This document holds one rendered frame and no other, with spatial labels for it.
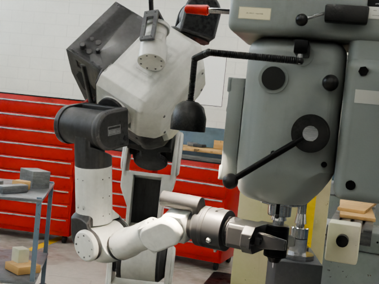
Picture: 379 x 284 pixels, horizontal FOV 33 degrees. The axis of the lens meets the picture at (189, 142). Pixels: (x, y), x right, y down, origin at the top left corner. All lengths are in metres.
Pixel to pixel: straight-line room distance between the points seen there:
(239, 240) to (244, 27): 0.43
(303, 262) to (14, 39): 10.41
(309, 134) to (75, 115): 0.62
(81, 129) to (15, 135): 5.13
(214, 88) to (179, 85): 8.92
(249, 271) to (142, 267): 1.27
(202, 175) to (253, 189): 4.69
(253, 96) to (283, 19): 0.15
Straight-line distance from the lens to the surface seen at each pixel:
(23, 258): 4.39
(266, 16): 1.20
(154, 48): 1.48
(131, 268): 1.93
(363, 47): 1.20
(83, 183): 1.55
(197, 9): 1.45
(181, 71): 1.60
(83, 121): 1.52
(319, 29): 1.19
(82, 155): 1.53
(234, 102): 1.30
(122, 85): 1.56
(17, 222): 6.72
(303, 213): 1.71
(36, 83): 11.55
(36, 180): 4.48
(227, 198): 5.89
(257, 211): 3.07
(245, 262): 3.12
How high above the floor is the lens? 1.48
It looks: 3 degrees down
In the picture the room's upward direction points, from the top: 6 degrees clockwise
